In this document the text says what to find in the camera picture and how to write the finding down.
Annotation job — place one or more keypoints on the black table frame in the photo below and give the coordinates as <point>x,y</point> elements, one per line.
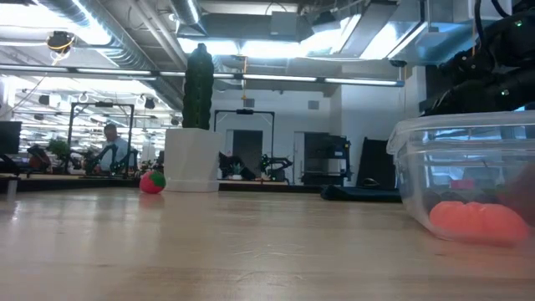
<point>42,186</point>

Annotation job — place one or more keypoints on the small silver air duct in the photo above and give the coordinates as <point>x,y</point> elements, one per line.
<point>186,10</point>

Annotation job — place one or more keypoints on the clear plastic container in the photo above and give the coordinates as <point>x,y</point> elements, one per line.
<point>411,175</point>

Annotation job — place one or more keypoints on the round ceiling sensor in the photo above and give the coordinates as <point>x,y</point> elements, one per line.
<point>60,41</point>

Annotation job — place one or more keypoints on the linear ceiling light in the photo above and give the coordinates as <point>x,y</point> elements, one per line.
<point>276,78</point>

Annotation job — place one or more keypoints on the green potted plant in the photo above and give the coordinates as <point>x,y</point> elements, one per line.
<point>59,147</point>

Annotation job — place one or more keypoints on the pink box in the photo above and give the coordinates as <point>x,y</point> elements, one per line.
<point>462,184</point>

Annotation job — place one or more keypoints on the black ceiling dome camera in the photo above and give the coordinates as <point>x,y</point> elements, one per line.
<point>398,63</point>

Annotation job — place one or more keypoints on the large silver air duct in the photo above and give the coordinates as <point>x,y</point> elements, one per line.
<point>125,46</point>

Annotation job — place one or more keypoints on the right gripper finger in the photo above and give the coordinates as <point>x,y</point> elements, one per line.
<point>449,102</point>

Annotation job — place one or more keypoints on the dark doorway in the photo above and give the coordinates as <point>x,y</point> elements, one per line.
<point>251,140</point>

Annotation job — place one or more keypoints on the black monitor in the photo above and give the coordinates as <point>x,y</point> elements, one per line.
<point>9,138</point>

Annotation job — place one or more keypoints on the grey wall vent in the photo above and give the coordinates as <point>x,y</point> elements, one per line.
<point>314,105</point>

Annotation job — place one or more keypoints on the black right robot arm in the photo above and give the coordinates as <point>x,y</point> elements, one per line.
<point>514,50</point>

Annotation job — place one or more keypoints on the round red fruit toy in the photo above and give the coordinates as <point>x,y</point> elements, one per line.
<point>150,184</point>

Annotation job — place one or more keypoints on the grey ceiling box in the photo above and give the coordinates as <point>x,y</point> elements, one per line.
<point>284,23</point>

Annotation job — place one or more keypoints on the white plant pot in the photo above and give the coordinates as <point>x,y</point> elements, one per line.
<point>192,159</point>

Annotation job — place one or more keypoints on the black rig frame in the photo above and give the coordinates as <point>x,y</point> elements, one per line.
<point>244,111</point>
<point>69,138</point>

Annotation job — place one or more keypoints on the black equipment cart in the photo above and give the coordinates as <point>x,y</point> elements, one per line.
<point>326,154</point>

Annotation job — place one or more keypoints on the black leaning panel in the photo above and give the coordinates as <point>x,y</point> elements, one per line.
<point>378,163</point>

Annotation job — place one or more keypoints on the tall green cactus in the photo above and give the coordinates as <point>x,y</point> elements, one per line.
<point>198,92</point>

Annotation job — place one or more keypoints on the person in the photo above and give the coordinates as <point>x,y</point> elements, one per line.
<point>113,144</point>
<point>39,159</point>

